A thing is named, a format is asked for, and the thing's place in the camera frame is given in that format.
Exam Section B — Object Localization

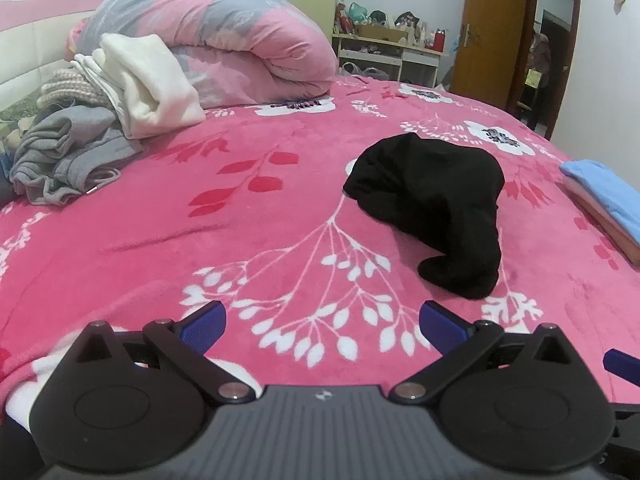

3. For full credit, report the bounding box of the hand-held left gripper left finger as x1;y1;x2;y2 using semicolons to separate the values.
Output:
75;300;256;406

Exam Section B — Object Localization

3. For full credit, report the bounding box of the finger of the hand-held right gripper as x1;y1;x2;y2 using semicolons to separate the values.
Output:
603;349;640;377

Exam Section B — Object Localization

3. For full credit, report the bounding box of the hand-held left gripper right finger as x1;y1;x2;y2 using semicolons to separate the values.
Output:
389;300;576;406

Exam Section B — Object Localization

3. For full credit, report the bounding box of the black printed shirt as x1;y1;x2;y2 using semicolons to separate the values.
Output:
343;132;506;300

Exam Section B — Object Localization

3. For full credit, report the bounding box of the pink floral blanket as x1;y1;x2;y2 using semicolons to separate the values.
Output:
0;72;640;411

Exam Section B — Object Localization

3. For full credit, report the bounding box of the blue folded garment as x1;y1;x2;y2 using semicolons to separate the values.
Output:
559;160;640;246

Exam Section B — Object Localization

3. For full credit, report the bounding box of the grey hoodie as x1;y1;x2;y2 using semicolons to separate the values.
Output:
10;105;146;207

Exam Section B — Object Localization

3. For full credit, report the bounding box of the white fleece garment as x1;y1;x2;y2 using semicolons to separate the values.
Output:
70;33;207;140

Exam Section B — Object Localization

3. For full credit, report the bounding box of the white desk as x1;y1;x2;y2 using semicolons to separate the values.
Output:
332;32;446;86

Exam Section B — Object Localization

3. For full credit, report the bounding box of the white plastic bag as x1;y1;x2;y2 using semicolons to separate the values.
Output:
340;62;391;81

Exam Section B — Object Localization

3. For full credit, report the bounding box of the beige knitted sweater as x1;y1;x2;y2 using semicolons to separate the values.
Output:
37;67;108;108

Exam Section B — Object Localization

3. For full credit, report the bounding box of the green patterned cloth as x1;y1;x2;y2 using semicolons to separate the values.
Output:
0;95;46;133

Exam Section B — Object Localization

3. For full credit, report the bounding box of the cardboard box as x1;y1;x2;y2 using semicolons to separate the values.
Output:
357;24;408;43

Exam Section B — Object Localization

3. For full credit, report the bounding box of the pink grey folded quilt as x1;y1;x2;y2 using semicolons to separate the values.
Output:
65;0;338;111

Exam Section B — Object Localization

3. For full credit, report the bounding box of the wooden door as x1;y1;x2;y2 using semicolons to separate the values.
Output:
452;0;531;108

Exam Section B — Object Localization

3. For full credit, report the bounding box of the pink cream headboard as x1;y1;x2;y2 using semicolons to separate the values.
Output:
0;0;118;111

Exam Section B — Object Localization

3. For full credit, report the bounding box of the dark wooden door frame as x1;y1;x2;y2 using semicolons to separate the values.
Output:
515;0;584;142

